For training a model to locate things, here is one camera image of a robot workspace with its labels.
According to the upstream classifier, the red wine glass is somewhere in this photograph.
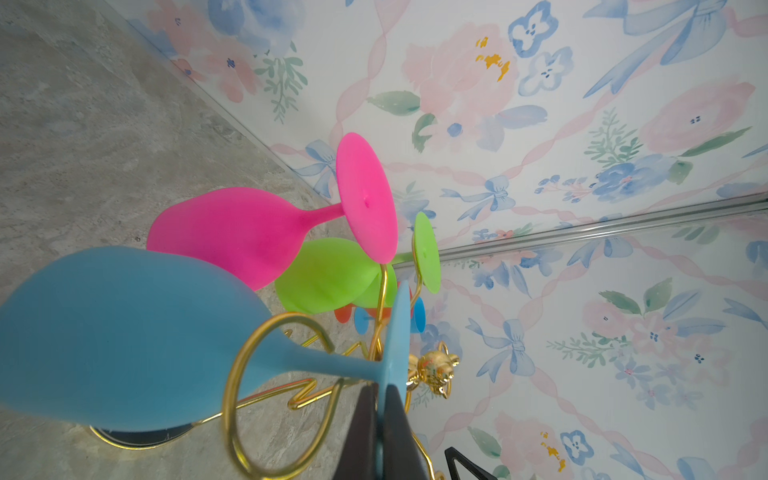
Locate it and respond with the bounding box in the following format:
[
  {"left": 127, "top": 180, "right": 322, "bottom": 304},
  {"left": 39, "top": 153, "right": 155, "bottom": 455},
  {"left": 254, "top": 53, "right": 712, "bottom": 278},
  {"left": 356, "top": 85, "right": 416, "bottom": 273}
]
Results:
[{"left": 333, "top": 281, "right": 415, "bottom": 325}]

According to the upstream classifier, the pink wine glass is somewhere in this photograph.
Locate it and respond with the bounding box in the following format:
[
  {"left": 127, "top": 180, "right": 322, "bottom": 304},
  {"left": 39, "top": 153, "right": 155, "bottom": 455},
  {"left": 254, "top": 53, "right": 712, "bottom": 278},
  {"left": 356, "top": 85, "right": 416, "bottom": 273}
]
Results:
[{"left": 146, "top": 133, "right": 398, "bottom": 290}]

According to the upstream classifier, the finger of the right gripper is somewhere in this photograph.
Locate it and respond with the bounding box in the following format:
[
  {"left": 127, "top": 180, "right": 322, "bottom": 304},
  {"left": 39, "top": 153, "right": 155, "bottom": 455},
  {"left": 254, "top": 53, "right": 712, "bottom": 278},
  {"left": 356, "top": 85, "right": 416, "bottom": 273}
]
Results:
[{"left": 444, "top": 447, "right": 498, "bottom": 480}]

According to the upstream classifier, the right aluminium corner post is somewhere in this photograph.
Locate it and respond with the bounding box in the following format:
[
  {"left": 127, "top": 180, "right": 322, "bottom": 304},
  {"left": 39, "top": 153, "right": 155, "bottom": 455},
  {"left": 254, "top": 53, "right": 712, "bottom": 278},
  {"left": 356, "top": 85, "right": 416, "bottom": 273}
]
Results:
[{"left": 440, "top": 193, "right": 767, "bottom": 262}]

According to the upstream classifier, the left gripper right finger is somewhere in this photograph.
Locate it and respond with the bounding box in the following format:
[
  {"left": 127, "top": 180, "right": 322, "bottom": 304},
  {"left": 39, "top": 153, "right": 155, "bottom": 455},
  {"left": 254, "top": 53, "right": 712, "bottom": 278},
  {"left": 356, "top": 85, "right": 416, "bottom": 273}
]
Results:
[{"left": 381, "top": 385, "right": 428, "bottom": 480}]

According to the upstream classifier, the bright blue wine glass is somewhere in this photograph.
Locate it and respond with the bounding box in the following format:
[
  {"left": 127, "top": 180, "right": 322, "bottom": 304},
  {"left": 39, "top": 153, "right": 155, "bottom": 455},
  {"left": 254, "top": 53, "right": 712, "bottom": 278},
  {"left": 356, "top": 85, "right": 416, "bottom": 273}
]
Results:
[{"left": 353, "top": 298, "right": 426, "bottom": 335}]

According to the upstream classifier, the green wine glass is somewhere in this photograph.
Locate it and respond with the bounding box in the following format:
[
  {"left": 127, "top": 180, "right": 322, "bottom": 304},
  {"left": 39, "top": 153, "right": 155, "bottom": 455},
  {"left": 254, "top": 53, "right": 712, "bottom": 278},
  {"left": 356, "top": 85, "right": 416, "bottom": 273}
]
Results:
[
  {"left": 353, "top": 265, "right": 398, "bottom": 309},
  {"left": 274, "top": 212, "right": 441, "bottom": 315}
]

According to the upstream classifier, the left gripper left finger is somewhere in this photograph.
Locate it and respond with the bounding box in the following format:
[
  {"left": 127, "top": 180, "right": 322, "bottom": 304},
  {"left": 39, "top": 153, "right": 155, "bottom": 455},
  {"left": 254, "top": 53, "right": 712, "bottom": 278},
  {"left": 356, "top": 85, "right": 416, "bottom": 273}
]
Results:
[{"left": 332, "top": 385, "right": 377, "bottom": 480}]

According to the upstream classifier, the teal blue wine glass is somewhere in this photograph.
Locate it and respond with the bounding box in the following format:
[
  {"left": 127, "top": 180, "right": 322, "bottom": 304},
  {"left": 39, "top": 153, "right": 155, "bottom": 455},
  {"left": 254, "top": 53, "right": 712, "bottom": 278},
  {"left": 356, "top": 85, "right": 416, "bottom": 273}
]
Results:
[{"left": 1, "top": 246, "right": 410, "bottom": 479}]

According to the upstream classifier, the gold wire wine glass rack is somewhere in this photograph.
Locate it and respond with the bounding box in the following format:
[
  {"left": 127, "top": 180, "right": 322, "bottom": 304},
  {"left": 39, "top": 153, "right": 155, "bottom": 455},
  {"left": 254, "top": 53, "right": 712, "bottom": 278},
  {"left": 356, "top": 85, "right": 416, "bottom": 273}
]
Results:
[{"left": 88, "top": 230, "right": 462, "bottom": 480}]

